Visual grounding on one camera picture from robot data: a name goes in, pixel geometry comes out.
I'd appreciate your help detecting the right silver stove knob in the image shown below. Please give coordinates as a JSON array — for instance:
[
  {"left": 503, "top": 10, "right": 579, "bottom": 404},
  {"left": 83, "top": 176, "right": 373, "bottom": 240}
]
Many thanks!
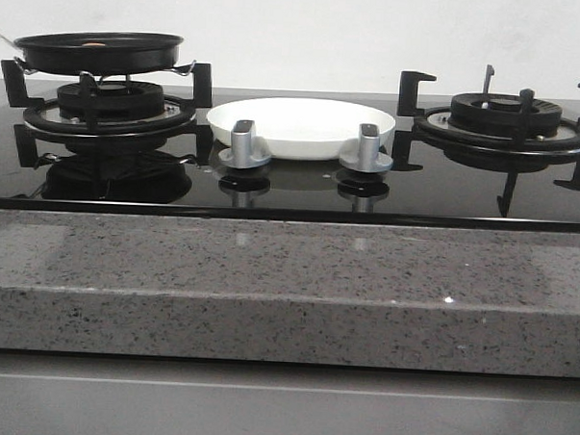
[{"left": 339, "top": 123, "right": 393, "bottom": 174}]

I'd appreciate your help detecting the left black gas burner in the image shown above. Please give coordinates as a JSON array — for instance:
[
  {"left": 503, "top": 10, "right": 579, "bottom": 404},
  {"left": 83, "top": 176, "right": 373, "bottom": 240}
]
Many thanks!
[{"left": 57, "top": 81, "right": 165, "bottom": 122}]

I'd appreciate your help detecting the black gas burner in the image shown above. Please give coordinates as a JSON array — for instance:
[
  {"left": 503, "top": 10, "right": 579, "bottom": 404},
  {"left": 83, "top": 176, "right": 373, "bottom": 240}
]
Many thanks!
[
  {"left": 448, "top": 92, "right": 563, "bottom": 138},
  {"left": 57, "top": 81, "right": 165, "bottom": 122}
]

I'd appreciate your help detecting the silver stove knob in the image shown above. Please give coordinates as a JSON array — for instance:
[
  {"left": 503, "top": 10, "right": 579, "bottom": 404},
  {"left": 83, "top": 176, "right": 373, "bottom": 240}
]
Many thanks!
[
  {"left": 339, "top": 123, "right": 393, "bottom": 174},
  {"left": 218, "top": 119, "right": 271, "bottom": 169}
]

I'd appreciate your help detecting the right black gas burner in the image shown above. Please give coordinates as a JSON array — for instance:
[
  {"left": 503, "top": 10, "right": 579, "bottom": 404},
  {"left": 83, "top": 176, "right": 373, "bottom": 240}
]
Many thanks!
[{"left": 448, "top": 92, "right": 563, "bottom": 138}]

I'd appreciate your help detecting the white round plate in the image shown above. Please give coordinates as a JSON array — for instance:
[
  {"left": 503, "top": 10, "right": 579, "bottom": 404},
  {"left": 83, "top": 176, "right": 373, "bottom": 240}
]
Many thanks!
[{"left": 207, "top": 97, "right": 395, "bottom": 161}]

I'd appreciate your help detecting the black glass gas hob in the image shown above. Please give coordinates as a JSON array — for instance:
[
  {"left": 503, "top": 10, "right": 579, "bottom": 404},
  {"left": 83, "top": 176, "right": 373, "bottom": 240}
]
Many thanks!
[{"left": 0, "top": 80, "right": 580, "bottom": 233}]

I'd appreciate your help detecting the black frying pan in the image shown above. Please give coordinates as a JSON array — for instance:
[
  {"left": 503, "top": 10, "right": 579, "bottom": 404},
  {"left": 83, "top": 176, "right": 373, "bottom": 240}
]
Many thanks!
[{"left": 11, "top": 32, "right": 183, "bottom": 75}]

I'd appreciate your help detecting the chrome wire pan trivet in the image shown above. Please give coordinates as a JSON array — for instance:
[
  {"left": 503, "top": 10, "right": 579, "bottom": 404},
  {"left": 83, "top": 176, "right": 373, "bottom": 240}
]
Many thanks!
[{"left": 12, "top": 56, "right": 197, "bottom": 78}]

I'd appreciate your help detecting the left silver stove knob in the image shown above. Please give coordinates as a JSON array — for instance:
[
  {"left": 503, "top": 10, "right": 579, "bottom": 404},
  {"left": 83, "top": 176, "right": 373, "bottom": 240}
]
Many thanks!
[{"left": 218, "top": 119, "right": 271, "bottom": 169}]

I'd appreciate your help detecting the right black pan support grate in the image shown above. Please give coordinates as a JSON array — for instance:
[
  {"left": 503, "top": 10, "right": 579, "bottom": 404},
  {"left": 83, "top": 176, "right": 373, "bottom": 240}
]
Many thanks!
[{"left": 391, "top": 65, "right": 580, "bottom": 216}]

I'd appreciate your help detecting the left black pan support grate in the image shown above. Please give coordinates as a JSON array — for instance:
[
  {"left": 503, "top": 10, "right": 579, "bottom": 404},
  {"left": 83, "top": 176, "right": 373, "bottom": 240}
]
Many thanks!
[{"left": 1, "top": 60, "right": 213, "bottom": 168}]

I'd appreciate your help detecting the black pan support grate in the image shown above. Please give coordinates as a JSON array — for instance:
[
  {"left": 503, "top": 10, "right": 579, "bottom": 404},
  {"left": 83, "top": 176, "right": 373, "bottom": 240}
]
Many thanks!
[
  {"left": 391, "top": 65, "right": 580, "bottom": 216},
  {"left": 1, "top": 60, "right": 213, "bottom": 168}
]

